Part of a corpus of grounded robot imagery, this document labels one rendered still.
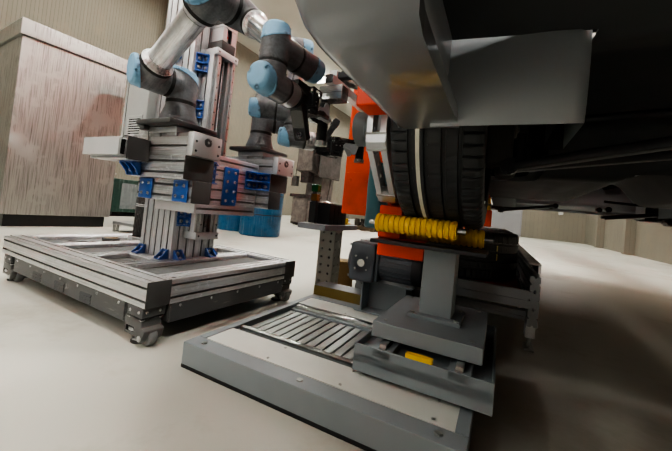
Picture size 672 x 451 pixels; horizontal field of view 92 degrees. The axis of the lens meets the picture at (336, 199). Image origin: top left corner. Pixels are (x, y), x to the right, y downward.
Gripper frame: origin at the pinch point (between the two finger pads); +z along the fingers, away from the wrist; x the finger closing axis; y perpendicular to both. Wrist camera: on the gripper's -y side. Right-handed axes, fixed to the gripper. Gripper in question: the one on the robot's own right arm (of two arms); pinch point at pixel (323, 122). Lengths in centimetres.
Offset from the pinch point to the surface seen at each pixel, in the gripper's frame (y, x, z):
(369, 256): -48, -8, 39
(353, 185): -16, 12, 60
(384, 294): -67, -12, 55
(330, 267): -63, 27, 73
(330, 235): -45, 29, 73
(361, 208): -28, 6, 60
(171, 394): -83, 18, -34
